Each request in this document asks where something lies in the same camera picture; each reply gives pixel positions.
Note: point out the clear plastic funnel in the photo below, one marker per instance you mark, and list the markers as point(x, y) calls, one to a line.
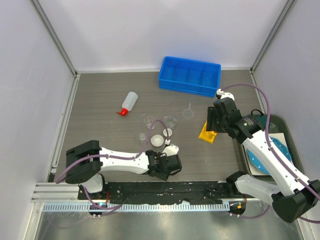
point(188, 113)

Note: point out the round glass flask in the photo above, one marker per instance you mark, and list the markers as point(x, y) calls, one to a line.
point(170, 121)

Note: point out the white slotted cable duct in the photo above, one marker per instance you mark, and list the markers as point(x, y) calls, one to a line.
point(183, 207)

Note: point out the teal object with black cord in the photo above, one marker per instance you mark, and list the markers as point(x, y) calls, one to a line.
point(263, 119)

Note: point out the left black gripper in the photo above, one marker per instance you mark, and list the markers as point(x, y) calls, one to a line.
point(164, 176)

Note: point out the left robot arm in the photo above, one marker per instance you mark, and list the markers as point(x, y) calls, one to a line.
point(85, 162)

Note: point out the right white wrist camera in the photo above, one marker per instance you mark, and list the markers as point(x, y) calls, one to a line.
point(220, 94)

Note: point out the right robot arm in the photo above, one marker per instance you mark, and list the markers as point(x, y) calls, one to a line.
point(293, 193)

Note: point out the blue plastic divided bin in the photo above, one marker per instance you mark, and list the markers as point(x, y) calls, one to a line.
point(189, 76)

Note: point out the white evaporating dish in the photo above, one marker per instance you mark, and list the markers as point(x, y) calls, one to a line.
point(157, 140)

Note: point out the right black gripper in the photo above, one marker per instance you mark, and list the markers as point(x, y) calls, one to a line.
point(211, 124)

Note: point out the glass beaker with spout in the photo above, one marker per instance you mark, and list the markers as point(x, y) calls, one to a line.
point(148, 120)

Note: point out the small white crucible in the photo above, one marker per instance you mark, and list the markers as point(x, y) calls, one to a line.
point(167, 132)

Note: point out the white squeeze bottle red cap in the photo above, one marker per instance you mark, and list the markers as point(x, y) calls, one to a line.
point(128, 103)

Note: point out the small glass bottle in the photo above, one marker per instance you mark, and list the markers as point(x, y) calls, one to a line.
point(142, 137)

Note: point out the white square board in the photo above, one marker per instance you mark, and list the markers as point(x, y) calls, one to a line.
point(255, 166)

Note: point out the yellow test tube rack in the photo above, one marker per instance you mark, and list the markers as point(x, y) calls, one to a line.
point(207, 136)

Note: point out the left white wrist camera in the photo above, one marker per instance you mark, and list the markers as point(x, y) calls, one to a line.
point(170, 149)

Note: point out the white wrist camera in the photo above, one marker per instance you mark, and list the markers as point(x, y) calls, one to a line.
point(220, 94)
point(170, 149)

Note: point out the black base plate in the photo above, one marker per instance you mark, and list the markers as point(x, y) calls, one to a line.
point(166, 193)

